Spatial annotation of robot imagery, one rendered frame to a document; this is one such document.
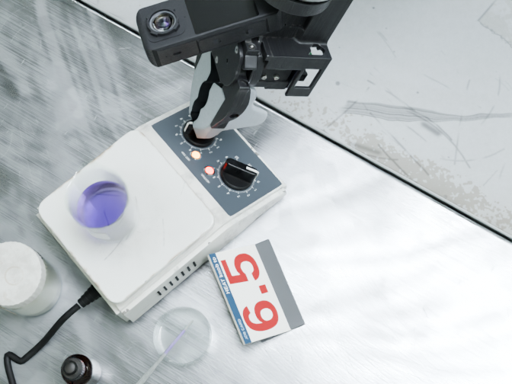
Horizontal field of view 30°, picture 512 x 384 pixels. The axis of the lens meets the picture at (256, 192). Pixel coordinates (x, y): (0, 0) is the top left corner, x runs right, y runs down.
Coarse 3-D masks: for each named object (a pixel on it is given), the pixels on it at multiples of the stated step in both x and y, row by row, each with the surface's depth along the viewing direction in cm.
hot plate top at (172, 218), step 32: (96, 160) 87; (128, 160) 87; (160, 160) 87; (64, 192) 86; (160, 192) 86; (192, 192) 86; (64, 224) 85; (160, 224) 85; (192, 224) 85; (96, 256) 85; (128, 256) 84; (160, 256) 84; (128, 288) 84
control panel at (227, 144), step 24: (168, 120) 91; (168, 144) 89; (216, 144) 91; (240, 144) 92; (192, 168) 89; (216, 168) 90; (264, 168) 92; (216, 192) 88; (240, 192) 89; (264, 192) 90
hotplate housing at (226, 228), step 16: (176, 112) 92; (144, 128) 90; (160, 144) 89; (176, 160) 89; (192, 176) 88; (208, 192) 88; (272, 192) 91; (256, 208) 89; (224, 224) 87; (240, 224) 89; (208, 240) 87; (224, 240) 90; (192, 256) 86; (176, 272) 86; (192, 272) 91; (96, 288) 86; (144, 288) 85; (160, 288) 87; (80, 304) 89; (112, 304) 86; (128, 304) 85; (144, 304) 88; (128, 320) 90
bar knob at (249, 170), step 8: (232, 160) 89; (224, 168) 89; (232, 168) 89; (240, 168) 88; (248, 168) 89; (224, 176) 89; (232, 176) 89; (240, 176) 89; (248, 176) 89; (256, 176) 89; (232, 184) 89; (240, 184) 89; (248, 184) 90
